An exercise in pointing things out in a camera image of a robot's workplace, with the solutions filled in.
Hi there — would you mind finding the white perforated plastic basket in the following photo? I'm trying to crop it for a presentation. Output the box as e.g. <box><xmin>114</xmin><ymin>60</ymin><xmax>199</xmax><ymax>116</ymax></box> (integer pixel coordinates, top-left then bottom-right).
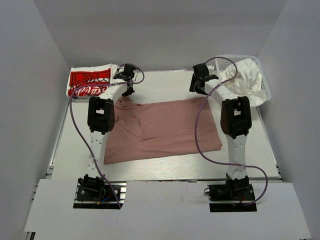
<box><xmin>214</xmin><ymin>54</ymin><xmax>271</xmax><ymax>101</ymax></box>

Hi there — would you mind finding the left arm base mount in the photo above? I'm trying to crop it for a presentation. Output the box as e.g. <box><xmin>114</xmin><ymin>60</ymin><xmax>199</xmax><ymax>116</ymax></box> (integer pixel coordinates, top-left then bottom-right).
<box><xmin>73</xmin><ymin>174</ymin><xmax>125</xmax><ymax>210</ymax></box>

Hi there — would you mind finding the pink printed t shirt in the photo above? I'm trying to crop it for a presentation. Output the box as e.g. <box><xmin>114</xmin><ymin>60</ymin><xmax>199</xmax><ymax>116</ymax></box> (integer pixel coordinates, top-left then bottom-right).
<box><xmin>104</xmin><ymin>97</ymin><xmax>222</xmax><ymax>165</ymax></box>

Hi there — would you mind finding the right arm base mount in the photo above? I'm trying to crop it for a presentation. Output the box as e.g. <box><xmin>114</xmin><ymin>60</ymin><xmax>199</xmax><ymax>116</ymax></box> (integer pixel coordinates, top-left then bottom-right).
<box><xmin>203</xmin><ymin>183</ymin><xmax>257</xmax><ymax>213</ymax></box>

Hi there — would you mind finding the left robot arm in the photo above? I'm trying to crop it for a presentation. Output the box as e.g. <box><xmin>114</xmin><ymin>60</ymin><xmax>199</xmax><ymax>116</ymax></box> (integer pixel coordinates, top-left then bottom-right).
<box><xmin>86</xmin><ymin>64</ymin><xmax>137</xmax><ymax>178</ymax></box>

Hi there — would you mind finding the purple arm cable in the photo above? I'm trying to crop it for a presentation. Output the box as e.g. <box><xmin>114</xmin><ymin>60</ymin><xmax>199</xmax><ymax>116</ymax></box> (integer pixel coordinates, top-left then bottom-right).
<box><xmin>194</xmin><ymin>57</ymin><xmax>269</xmax><ymax>207</ymax></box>
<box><xmin>69</xmin><ymin>62</ymin><xmax>145</xmax><ymax>210</ymax></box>

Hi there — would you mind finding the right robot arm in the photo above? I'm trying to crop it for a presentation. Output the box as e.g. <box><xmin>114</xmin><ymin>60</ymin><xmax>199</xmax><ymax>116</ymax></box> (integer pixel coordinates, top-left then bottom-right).
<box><xmin>189</xmin><ymin>63</ymin><xmax>252</xmax><ymax>200</ymax></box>

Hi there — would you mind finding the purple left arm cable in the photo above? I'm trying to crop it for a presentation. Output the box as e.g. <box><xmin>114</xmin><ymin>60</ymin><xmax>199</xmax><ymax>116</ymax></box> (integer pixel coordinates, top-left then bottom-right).
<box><xmin>69</xmin><ymin>62</ymin><xmax>145</xmax><ymax>210</ymax></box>

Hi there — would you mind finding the folded red white t shirt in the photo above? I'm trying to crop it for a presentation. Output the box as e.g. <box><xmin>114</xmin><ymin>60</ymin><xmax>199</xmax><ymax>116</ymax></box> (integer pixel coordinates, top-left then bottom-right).
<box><xmin>66</xmin><ymin>63</ymin><xmax>118</xmax><ymax>98</ymax></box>

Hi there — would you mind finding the white crumpled t shirt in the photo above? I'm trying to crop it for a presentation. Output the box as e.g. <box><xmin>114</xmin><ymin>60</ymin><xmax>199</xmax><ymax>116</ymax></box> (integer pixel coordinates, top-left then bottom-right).
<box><xmin>224</xmin><ymin>58</ymin><xmax>267</xmax><ymax>107</ymax></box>

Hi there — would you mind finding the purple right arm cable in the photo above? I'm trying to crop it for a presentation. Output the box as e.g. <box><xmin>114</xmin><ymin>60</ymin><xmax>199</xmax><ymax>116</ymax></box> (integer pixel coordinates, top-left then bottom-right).
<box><xmin>194</xmin><ymin>57</ymin><xmax>269</xmax><ymax>207</ymax></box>

